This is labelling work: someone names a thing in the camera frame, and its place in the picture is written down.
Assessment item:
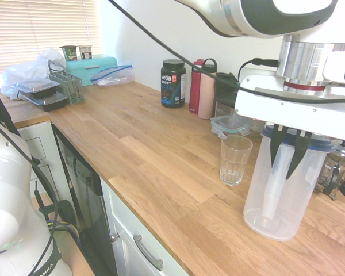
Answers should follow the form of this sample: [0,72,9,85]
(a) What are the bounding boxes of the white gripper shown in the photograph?
[234,74,345,180]

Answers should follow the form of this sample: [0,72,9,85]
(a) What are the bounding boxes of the clear pitcher with blue lid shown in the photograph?
[243,125,334,242]

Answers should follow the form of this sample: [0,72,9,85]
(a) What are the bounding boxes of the red water bottle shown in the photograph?
[189,58,205,114]

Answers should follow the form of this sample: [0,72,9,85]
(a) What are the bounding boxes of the chrome glass French press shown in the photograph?
[315,139,345,201]

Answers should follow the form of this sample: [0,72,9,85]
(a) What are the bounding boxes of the clear drinking glass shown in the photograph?
[220,135,253,186]

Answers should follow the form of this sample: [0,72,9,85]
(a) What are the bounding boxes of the glass container teal lid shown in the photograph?
[210,114,251,138]

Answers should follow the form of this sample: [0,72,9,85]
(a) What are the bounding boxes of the clear canister dark square lid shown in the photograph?
[214,92,239,121]

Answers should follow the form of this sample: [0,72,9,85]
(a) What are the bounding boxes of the black shaker bottle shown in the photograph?
[214,72,240,98]

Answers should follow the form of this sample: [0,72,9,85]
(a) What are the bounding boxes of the pink bottle with black lid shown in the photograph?
[197,58,219,120]

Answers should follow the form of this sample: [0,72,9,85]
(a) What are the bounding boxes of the black protein powder tub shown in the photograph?
[160,59,187,109]

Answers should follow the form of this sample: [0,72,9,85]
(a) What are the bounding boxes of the white cabinet door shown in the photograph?
[99,178,190,276]

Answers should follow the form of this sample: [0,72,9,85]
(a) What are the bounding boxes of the clear zip bag blue seal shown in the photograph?
[90,64,136,86]

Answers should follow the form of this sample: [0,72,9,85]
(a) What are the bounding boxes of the black steel dishwasher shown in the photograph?
[52,124,118,276]

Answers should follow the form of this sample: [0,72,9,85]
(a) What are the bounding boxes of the teal bread box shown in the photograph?
[65,53,118,87]

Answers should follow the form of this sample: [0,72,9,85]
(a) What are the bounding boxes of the grey cutlery basket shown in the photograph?
[47,60,83,106]

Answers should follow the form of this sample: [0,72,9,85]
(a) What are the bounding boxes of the brown yogurt cup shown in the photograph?
[78,45,93,60]

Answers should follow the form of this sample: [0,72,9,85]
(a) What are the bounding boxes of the green black bar clamp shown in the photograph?
[34,181,78,231]

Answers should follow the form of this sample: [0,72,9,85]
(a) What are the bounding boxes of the green yogurt cup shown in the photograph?
[59,45,77,61]

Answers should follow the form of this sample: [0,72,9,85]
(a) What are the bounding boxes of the black takeout container clear lid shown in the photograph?
[11,79,59,101]
[21,91,70,112]

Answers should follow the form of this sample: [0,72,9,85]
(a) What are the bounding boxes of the white plastic bag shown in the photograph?
[0,48,67,100]

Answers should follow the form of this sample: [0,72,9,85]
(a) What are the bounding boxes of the beige window blinds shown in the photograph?
[0,0,100,77]

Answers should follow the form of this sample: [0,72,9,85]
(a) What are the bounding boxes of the white grey wrist camera box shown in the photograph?
[321,51,345,84]

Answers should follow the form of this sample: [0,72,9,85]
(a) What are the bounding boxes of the steel cabinet bar handle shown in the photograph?
[132,234,164,271]

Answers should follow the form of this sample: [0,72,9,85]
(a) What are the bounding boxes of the coloured wire bundle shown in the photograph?
[47,220,82,245]

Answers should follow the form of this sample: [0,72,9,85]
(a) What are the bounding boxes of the black camera stand pole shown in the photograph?
[0,80,58,208]

